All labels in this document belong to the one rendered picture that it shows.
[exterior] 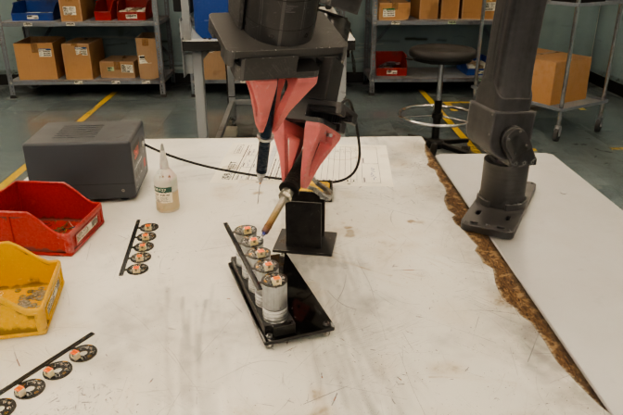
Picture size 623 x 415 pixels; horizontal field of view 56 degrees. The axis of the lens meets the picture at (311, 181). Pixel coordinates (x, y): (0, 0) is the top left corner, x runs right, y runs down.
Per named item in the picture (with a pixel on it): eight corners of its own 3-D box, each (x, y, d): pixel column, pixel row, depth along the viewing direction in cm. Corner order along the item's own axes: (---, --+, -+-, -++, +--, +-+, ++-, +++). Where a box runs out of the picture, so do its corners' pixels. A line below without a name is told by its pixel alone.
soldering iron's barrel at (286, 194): (272, 238, 64) (295, 196, 68) (268, 229, 63) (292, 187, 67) (260, 235, 65) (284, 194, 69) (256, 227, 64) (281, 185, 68)
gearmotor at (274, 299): (283, 314, 59) (282, 270, 57) (291, 328, 57) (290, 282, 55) (260, 319, 58) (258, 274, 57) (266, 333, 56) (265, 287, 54)
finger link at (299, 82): (211, 111, 55) (216, 18, 49) (284, 105, 58) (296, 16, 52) (230, 156, 51) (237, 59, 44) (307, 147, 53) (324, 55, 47)
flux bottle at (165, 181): (153, 207, 86) (146, 142, 83) (174, 201, 88) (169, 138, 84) (160, 215, 84) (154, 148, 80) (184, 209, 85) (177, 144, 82)
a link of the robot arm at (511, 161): (506, 129, 76) (544, 125, 77) (473, 111, 84) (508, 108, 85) (501, 174, 79) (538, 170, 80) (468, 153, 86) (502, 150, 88)
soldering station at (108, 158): (149, 174, 99) (144, 119, 95) (137, 202, 88) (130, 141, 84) (57, 177, 97) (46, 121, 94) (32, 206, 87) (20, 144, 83)
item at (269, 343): (228, 270, 70) (227, 262, 69) (286, 260, 72) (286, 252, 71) (264, 352, 56) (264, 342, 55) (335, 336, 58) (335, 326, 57)
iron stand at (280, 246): (311, 280, 74) (358, 225, 70) (255, 240, 73) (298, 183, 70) (318, 256, 80) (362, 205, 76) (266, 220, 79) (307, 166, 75)
